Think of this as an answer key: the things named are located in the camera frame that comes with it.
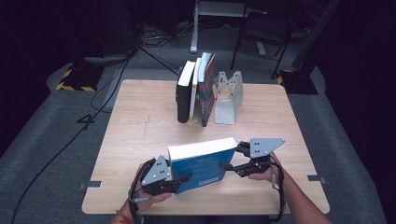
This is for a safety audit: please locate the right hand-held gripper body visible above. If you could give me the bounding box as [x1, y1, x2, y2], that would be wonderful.
[237, 137, 287, 178]

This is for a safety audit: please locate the thick blue book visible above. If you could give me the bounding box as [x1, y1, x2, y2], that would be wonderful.
[167, 136, 239, 195]

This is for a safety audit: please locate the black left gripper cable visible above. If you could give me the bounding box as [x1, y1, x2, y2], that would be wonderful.
[128, 160, 148, 224]

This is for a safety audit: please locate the orange wrist bracelet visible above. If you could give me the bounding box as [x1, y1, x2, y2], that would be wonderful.
[115, 209, 134, 224]

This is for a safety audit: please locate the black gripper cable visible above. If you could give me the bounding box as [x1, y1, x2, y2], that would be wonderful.
[128, 160, 148, 224]
[269, 155, 288, 223]

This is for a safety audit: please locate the black yellow striped stand base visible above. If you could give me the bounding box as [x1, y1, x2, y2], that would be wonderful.
[276, 68, 319, 95]
[55, 64, 106, 93]

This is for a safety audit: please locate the grey expandable metal bookend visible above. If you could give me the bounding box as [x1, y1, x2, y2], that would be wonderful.
[214, 70, 245, 126]

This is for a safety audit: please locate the tangled floor cable bundle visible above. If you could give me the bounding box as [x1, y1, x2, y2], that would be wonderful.
[138, 22, 195, 48]

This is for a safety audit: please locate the colourful illustrated cover book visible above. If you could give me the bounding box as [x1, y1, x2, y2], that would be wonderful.
[197, 51, 218, 128]

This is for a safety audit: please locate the person's left hand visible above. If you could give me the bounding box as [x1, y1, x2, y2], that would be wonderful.
[120, 158, 173, 219]

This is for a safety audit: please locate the grey metal desk frame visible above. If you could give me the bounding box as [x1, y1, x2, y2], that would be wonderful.
[190, 0, 269, 57]

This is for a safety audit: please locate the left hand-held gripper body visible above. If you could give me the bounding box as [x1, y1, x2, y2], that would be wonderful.
[140, 154, 182, 197]

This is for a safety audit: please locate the dark equipment cabinet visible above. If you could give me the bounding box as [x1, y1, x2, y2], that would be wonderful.
[73, 0, 139, 60]

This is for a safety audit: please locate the dark slanted stand post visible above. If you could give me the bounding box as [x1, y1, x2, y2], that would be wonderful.
[291, 0, 342, 70]

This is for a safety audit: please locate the short black floor cable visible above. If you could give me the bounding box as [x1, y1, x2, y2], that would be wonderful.
[136, 45, 180, 77]

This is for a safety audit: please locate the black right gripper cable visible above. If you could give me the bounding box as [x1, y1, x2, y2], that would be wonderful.
[269, 155, 288, 223]

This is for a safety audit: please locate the person's right hand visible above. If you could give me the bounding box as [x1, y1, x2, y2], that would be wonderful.
[247, 152, 290, 185]

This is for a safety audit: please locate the black metal chair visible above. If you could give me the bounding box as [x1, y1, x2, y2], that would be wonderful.
[230, 11, 294, 80]

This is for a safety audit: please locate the black book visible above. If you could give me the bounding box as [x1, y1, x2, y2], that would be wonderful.
[175, 60, 196, 124]

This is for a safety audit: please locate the long black floor cable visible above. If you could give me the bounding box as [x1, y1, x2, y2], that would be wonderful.
[10, 50, 136, 224]

